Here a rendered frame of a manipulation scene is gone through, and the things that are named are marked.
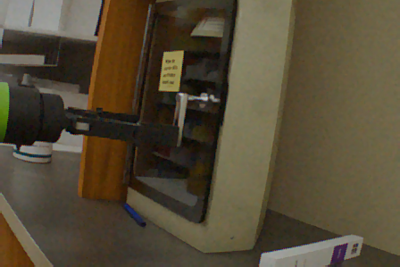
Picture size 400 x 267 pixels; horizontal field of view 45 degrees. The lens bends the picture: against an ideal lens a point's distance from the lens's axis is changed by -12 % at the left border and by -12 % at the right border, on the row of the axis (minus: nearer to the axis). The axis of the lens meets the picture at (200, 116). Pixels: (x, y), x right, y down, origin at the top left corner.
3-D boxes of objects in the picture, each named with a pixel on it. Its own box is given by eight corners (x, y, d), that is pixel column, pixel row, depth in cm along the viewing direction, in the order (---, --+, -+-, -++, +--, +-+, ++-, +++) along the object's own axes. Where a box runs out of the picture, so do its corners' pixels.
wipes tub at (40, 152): (45, 155, 160) (50, 109, 159) (56, 164, 149) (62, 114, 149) (9, 152, 153) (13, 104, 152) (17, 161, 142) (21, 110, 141)
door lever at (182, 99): (201, 150, 91) (193, 147, 93) (210, 94, 91) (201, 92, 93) (173, 147, 88) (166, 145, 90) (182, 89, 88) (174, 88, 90)
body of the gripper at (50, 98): (45, 94, 72) (101, 101, 77) (32, 89, 79) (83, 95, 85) (39, 146, 73) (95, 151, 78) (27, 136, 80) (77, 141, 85)
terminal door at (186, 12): (128, 185, 115) (155, 3, 113) (204, 226, 90) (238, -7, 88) (125, 185, 115) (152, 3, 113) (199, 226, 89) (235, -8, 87)
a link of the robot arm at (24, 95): (-5, 143, 77) (4, 154, 69) (3, 70, 76) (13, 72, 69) (27, 146, 80) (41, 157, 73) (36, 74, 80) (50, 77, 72)
